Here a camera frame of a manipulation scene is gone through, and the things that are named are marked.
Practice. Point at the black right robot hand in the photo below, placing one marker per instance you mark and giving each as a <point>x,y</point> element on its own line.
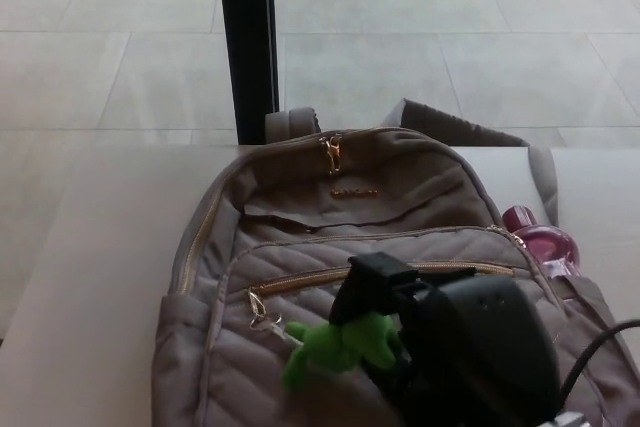
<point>475,342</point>

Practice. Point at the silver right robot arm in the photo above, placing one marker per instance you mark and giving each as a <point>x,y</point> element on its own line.
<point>570,421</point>

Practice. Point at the purple plastic water bottle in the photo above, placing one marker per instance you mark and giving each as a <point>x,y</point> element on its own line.
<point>542,242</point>

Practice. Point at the grey quilted backpack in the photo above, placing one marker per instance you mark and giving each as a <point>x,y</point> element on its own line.
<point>280,227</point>

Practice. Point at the black vertical window frame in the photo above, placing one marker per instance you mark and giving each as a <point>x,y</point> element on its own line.
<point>250,37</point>

